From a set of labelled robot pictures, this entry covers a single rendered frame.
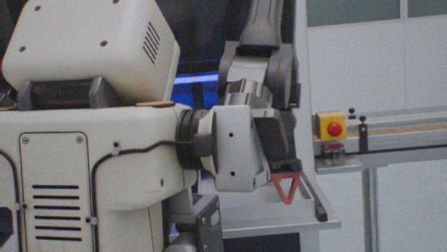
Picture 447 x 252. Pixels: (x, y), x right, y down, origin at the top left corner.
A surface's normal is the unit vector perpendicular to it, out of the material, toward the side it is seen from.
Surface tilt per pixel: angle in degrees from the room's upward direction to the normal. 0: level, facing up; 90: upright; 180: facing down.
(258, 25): 58
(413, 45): 90
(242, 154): 82
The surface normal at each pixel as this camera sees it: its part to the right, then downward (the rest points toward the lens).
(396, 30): 0.02, 0.21
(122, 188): -0.31, 0.08
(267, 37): -0.17, -0.34
